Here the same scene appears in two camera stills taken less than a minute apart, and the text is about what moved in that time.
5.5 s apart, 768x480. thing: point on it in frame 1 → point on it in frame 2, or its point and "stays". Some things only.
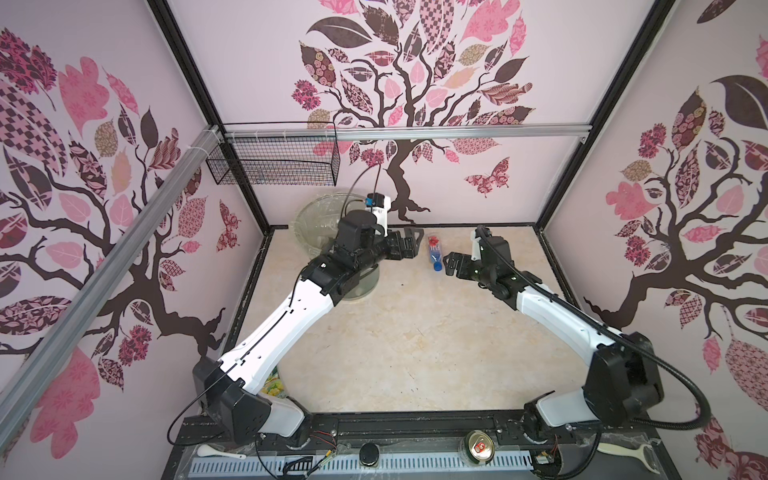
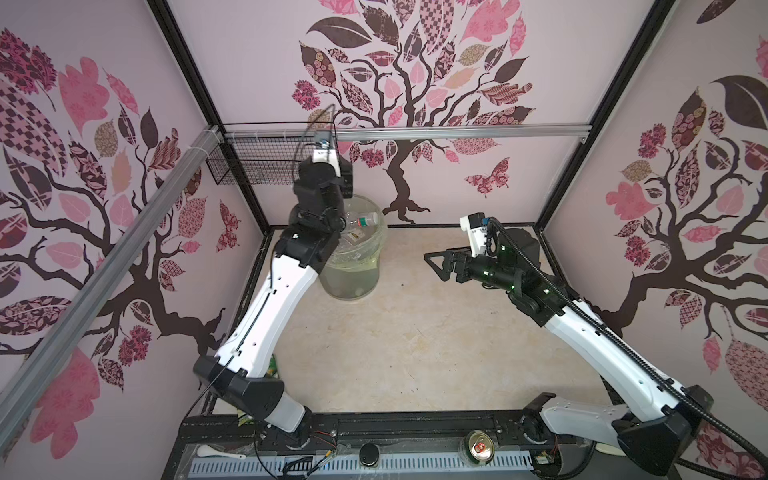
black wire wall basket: (302, 153) stays
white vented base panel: (351, 465) stays
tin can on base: (477, 447) stays
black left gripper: (411, 246) → (346, 179)
